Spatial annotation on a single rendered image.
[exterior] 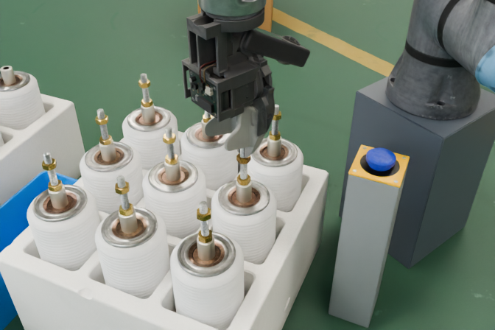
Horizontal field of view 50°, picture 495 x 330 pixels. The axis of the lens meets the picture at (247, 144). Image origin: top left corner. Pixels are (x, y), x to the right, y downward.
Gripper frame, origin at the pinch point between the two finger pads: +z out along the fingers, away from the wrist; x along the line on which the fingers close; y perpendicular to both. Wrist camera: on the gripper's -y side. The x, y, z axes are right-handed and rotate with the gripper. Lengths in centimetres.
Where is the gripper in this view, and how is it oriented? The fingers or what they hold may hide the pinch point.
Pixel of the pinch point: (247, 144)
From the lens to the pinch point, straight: 72.8
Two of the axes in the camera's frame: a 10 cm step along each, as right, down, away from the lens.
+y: -7.7, 3.9, -5.1
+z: 0.0, 8.0, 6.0
